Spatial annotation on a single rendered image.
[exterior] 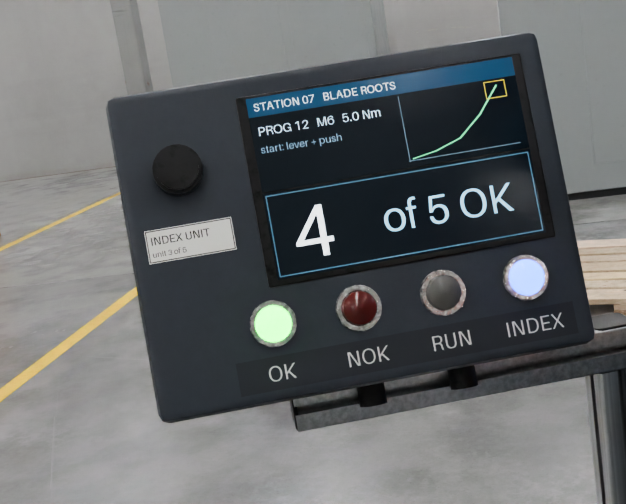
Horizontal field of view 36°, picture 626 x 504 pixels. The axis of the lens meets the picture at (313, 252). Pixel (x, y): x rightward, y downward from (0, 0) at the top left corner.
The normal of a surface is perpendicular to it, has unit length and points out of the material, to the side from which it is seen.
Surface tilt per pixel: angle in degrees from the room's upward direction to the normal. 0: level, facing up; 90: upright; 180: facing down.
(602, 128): 90
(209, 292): 75
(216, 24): 90
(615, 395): 90
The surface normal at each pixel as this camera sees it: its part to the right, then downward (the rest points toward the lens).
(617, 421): 0.13, 0.18
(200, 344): 0.08, -0.07
